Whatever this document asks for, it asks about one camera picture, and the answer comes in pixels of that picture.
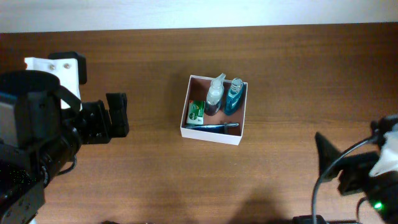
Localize black left camera cable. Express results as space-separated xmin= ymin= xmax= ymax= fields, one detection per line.
xmin=57 ymin=154 xmax=78 ymax=177

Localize black camera cable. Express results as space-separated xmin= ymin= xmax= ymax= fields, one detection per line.
xmin=57 ymin=154 xmax=78 ymax=177
xmin=311 ymin=135 xmax=379 ymax=224

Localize blue white toothbrush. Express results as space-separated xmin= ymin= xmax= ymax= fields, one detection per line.
xmin=185 ymin=123 xmax=239 ymax=134

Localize black right camera cable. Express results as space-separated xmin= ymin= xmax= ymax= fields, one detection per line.
xmin=311 ymin=135 xmax=379 ymax=224

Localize green soap box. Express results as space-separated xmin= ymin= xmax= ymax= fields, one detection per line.
xmin=186 ymin=100 xmax=205 ymax=125

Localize white cardboard box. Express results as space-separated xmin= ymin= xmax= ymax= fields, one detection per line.
xmin=180 ymin=75 xmax=248 ymax=145

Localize clear spray bottle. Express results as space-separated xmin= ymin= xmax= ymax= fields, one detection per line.
xmin=205 ymin=73 xmax=226 ymax=116

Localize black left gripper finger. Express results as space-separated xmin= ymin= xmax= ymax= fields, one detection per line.
xmin=106 ymin=93 xmax=129 ymax=138
xmin=47 ymin=51 xmax=87 ymax=85

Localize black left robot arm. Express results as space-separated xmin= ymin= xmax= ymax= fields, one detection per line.
xmin=1 ymin=52 xmax=129 ymax=223

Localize teal mouthwash bottle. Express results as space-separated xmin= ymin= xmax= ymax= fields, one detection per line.
xmin=224 ymin=78 xmax=244 ymax=116

